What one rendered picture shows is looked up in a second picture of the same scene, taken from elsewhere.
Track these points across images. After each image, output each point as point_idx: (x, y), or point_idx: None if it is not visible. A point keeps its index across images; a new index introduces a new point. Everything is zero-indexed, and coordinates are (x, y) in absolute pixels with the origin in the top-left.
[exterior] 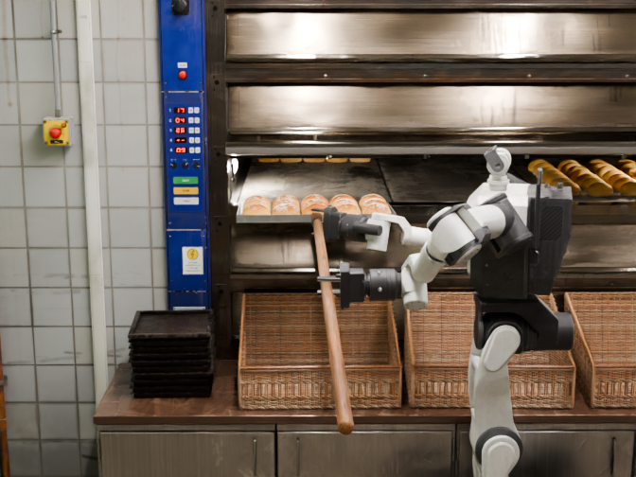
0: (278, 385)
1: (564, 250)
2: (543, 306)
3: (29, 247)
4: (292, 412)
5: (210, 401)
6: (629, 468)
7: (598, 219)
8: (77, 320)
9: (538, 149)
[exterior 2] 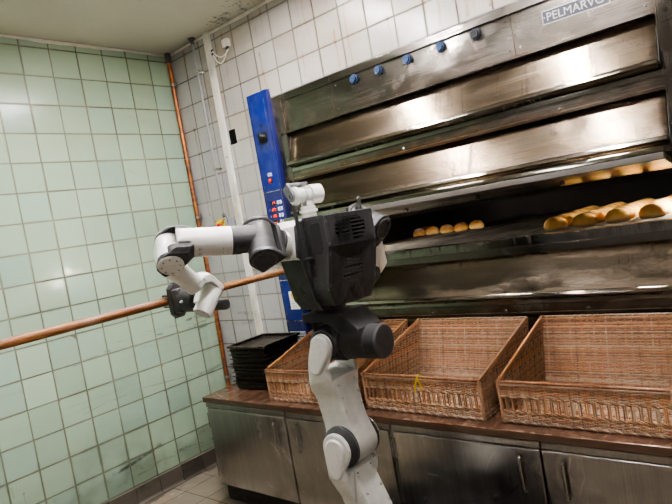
0: (287, 383)
1: (328, 262)
2: (343, 316)
3: (228, 296)
4: (294, 404)
5: (267, 393)
6: (542, 488)
7: (561, 245)
8: None
9: (472, 188)
